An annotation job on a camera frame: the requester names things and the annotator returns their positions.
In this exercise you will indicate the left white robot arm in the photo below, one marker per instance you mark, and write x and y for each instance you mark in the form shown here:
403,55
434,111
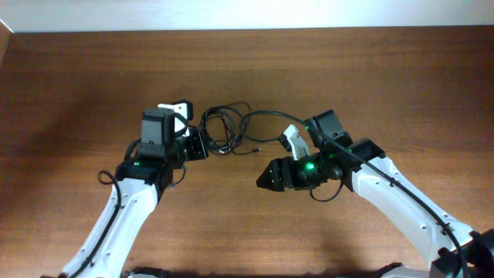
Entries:
137,185

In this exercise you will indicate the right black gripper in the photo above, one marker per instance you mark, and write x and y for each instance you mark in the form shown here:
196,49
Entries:
277,166

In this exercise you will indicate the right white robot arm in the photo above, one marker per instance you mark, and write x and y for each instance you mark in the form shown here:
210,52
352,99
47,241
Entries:
450,248

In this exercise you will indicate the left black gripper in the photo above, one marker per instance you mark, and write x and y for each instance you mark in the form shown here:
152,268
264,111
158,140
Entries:
197,136

